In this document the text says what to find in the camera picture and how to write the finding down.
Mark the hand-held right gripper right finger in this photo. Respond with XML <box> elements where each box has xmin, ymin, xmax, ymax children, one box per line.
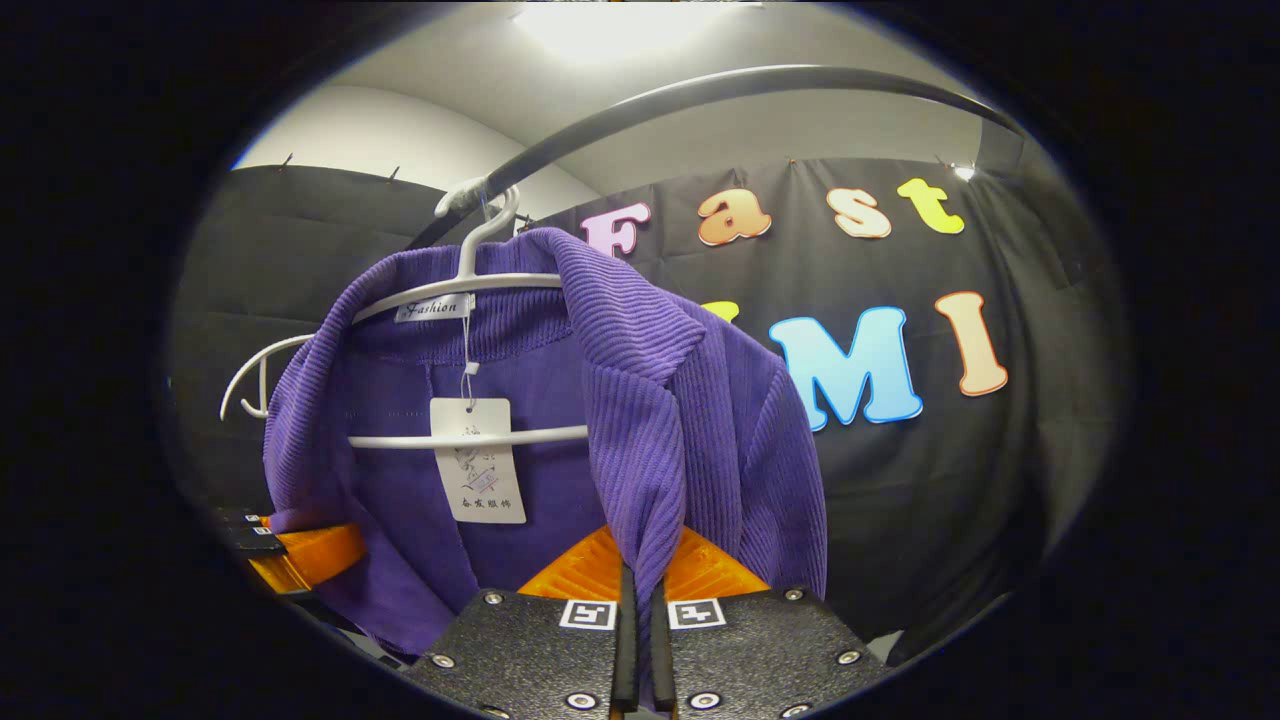
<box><xmin>650</xmin><ymin>525</ymin><xmax>891</xmax><ymax>720</ymax></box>

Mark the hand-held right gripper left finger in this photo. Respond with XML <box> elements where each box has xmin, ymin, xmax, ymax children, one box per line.
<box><xmin>400</xmin><ymin>525</ymin><xmax>641</xmax><ymax>720</ymax></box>

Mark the purple corduroy jacket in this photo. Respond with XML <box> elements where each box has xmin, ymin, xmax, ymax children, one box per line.
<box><xmin>262</xmin><ymin>228</ymin><xmax>829</xmax><ymax>701</ymax></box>

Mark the white plastic hanger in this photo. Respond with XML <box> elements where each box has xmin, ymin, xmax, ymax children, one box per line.
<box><xmin>218</xmin><ymin>333</ymin><xmax>317</xmax><ymax>422</ymax></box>
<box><xmin>345</xmin><ymin>178</ymin><xmax>593</xmax><ymax>451</ymax></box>

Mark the black metal clothes rack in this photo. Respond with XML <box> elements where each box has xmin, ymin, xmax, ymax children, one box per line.
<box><xmin>405</xmin><ymin>65</ymin><xmax>1031</xmax><ymax>251</ymax></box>

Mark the white paper garment tag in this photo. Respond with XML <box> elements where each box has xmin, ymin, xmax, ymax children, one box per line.
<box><xmin>430</xmin><ymin>397</ymin><xmax>529</xmax><ymax>526</ymax></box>

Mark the large bright ceiling light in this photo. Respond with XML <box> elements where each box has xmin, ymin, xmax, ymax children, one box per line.
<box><xmin>512</xmin><ymin>0</ymin><xmax>766</xmax><ymax>56</ymax></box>

